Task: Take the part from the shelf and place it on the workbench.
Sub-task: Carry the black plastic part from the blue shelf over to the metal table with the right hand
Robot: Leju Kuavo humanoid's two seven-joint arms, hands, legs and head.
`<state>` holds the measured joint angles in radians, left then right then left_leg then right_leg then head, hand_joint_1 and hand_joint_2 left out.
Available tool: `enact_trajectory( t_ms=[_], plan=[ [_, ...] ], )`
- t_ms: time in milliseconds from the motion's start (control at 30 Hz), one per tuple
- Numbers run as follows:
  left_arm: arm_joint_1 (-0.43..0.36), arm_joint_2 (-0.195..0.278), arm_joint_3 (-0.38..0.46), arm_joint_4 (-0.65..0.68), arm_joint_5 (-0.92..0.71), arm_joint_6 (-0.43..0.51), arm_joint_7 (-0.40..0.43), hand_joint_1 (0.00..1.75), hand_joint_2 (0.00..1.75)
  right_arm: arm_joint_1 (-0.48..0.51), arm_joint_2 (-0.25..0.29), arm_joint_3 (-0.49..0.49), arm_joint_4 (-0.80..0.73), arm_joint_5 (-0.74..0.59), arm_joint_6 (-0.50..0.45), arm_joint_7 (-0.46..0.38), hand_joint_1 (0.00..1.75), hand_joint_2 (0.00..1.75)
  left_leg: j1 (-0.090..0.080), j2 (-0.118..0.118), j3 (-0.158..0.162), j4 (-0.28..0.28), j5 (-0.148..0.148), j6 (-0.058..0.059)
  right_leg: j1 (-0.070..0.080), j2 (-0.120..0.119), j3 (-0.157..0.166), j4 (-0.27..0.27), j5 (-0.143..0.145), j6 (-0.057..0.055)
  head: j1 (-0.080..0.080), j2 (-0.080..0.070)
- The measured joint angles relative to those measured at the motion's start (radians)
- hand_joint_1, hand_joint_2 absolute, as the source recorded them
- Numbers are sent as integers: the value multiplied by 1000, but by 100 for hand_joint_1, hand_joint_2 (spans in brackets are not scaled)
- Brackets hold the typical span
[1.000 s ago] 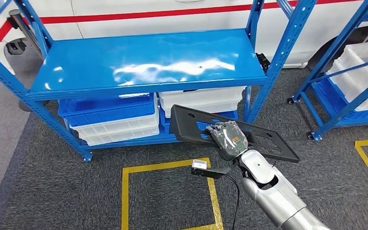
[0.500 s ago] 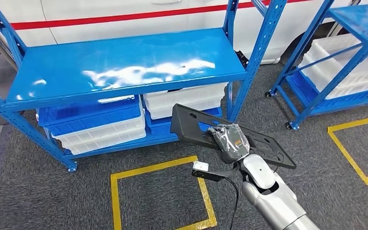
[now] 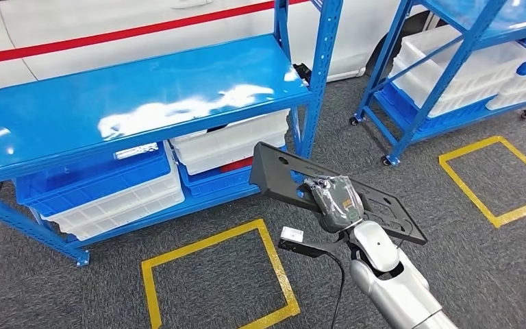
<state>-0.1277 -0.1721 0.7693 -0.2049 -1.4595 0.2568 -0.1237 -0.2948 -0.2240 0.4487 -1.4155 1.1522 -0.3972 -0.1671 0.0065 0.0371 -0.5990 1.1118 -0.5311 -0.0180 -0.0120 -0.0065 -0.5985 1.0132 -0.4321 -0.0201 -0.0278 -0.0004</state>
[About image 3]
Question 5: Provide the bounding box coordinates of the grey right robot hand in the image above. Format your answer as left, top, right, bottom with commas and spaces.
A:
303, 174, 365, 234

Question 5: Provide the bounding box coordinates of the black plastic frame part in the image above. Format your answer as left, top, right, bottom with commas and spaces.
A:
248, 141, 428, 247

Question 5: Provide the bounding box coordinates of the blue wheeled shelf rack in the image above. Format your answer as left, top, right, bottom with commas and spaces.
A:
349, 0, 526, 167

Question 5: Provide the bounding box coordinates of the blue steel shelf rack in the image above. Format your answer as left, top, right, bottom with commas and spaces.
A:
0, 0, 345, 269

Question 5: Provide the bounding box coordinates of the red object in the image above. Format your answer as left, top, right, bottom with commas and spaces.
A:
219, 156, 255, 174

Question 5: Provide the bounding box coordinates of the large white plastic bin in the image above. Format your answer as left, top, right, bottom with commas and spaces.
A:
389, 25, 526, 119

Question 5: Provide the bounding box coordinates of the blue bin with white label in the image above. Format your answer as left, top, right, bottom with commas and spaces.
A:
14, 141, 174, 220

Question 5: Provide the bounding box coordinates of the white car with red stripe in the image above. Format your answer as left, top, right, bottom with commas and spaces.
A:
0, 0, 441, 92

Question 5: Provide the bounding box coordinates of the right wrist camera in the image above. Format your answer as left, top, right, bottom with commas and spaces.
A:
277, 226, 352, 260

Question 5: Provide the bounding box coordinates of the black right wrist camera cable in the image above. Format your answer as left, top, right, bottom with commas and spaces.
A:
319, 251, 347, 329

